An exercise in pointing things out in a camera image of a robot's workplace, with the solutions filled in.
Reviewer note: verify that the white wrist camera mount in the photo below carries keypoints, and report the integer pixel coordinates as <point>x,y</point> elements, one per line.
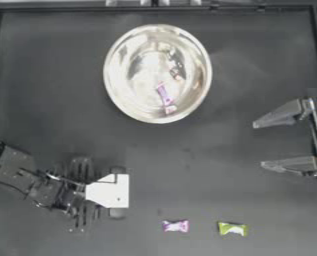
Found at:
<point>109,190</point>

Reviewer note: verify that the green candy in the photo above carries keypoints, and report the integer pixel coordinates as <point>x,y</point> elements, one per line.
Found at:
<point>232,229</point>

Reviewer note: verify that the steel bowl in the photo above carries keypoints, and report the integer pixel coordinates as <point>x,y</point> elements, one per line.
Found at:
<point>138,66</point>

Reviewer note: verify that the red white black candy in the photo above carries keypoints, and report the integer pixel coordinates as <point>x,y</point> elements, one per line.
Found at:
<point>177,71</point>

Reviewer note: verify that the grey frame bracket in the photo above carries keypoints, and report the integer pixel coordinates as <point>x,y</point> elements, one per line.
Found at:
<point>112,2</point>

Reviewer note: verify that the small purple white candy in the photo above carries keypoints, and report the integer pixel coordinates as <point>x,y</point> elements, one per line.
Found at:
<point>165,96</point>

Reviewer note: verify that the purple wrapped candy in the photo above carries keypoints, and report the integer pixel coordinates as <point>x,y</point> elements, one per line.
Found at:
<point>176,226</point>

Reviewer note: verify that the black table frame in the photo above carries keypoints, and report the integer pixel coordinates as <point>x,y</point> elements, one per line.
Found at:
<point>54,7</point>

